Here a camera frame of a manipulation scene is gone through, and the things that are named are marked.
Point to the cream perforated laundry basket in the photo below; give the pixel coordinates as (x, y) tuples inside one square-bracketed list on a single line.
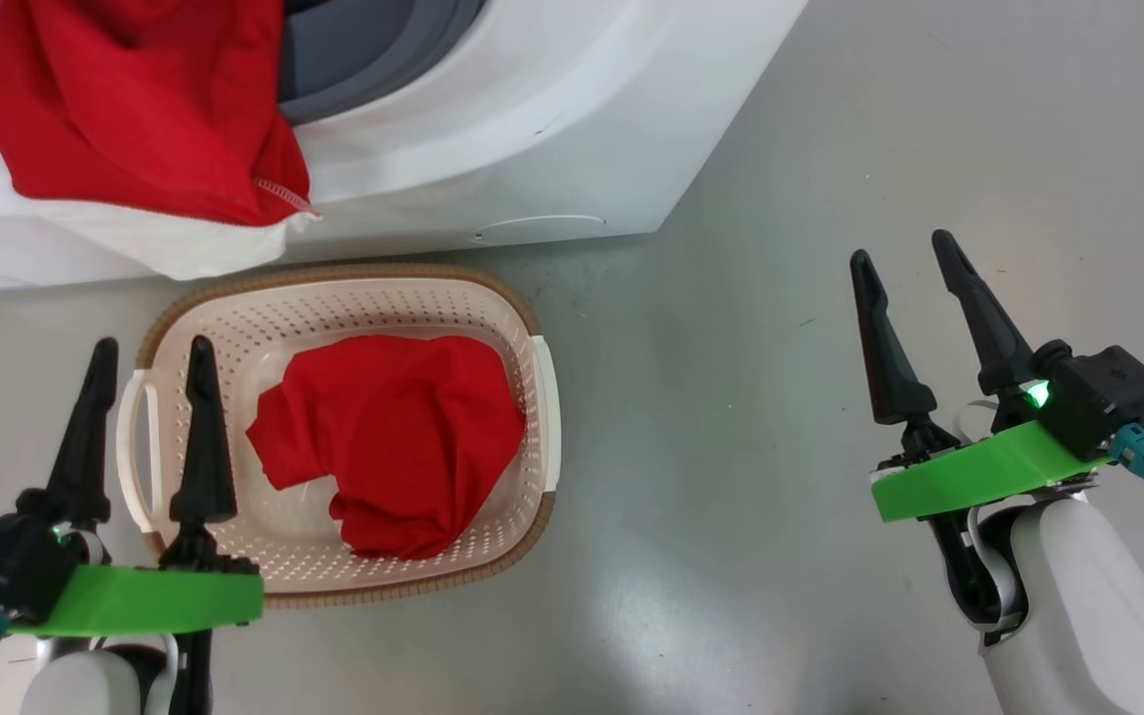
[(522, 338)]

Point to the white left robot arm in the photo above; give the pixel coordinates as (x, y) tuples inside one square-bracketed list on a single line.
[(75, 685)]

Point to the red and white garment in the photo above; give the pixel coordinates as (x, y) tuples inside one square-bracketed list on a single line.
[(135, 109)]

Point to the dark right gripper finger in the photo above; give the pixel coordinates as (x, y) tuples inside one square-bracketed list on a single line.
[(892, 367), (999, 348)]

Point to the white front-load washing machine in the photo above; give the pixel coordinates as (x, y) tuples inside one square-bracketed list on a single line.
[(532, 119)]

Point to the plain red garment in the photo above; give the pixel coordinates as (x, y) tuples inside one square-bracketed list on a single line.
[(393, 437)]

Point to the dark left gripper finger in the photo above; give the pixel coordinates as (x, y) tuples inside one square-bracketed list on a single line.
[(203, 457), (83, 457)]

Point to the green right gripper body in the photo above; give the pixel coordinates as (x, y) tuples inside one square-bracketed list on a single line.
[(979, 475)]

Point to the grey rubber door gasket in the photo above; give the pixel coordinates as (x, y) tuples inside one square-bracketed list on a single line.
[(373, 40)]

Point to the round white filter cover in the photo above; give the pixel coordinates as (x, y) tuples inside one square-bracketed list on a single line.
[(537, 229)]

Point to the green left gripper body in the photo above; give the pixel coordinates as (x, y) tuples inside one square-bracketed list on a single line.
[(135, 601)]

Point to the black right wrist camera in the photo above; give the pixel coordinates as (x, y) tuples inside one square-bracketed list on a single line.
[(1108, 397)]

